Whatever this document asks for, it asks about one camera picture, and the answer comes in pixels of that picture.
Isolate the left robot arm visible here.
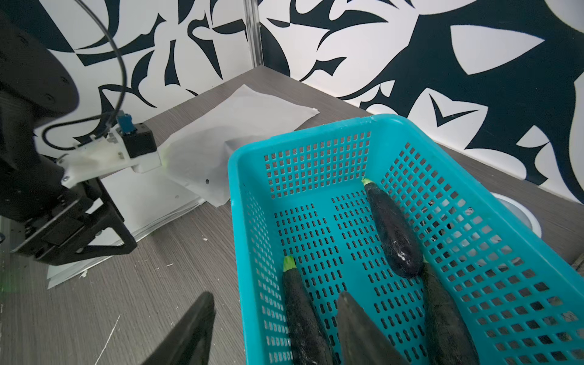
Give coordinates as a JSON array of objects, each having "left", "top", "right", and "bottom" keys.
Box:
[{"left": 1, "top": 15, "right": 137, "bottom": 266}]

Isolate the aluminium frame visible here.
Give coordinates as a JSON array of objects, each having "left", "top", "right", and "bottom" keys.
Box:
[{"left": 243, "top": 0, "right": 264, "bottom": 68}]

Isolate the translucent zip bag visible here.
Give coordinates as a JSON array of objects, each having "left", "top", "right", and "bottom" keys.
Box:
[{"left": 158, "top": 85, "right": 319, "bottom": 207}]

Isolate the dark eggplant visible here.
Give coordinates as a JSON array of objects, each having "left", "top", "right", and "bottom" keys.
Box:
[
  {"left": 282, "top": 255, "right": 335, "bottom": 364},
  {"left": 421, "top": 262, "right": 480, "bottom": 364},
  {"left": 361, "top": 178, "right": 424, "bottom": 278}
]

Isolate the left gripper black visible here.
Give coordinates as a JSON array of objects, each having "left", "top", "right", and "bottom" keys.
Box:
[{"left": 1, "top": 178, "right": 137, "bottom": 266}]

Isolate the teal plastic basket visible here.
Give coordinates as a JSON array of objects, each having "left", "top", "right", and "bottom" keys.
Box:
[{"left": 228, "top": 115, "right": 583, "bottom": 364}]

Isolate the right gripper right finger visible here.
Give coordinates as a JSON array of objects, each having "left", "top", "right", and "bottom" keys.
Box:
[{"left": 337, "top": 291, "right": 408, "bottom": 364}]

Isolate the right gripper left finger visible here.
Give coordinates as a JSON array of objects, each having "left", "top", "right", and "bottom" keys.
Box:
[{"left": 142, "top": 291, "right": 216, "bottom": 365}]

